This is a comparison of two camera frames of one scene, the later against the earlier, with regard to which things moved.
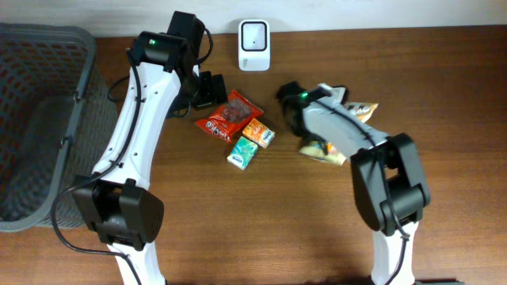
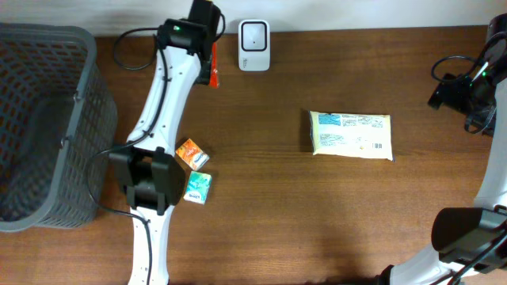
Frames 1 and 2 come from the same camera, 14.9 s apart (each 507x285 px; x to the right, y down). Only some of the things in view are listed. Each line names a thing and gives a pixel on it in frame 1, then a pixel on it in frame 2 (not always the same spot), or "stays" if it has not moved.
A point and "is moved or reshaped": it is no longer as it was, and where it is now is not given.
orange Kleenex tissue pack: x=259 y=134 to x=192 y=154
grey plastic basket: x=58 y=127 stays
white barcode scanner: x=254 y=49 stays
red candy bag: x=225 y=120 to x=214 y=70
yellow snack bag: x=323 y=151 is moved or reshaped
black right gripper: x=287 y=93 to x=437 y=93
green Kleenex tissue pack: x=242 y=153 to x=198 y=187
